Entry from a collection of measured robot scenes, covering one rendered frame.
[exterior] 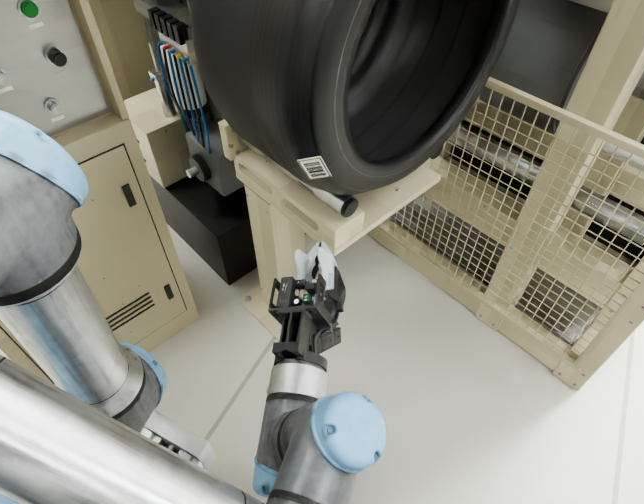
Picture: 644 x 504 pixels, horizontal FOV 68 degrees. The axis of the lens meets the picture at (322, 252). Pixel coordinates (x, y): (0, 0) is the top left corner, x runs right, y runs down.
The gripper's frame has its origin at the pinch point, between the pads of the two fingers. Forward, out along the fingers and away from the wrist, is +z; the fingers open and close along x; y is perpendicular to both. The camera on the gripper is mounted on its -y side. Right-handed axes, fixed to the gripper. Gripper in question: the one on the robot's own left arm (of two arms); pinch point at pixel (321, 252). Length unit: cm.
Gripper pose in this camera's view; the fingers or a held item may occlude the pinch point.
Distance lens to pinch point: 75.4
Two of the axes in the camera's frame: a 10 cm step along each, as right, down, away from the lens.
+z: 1.1, -8.3, 5.4
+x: -9.3, 1.1, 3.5
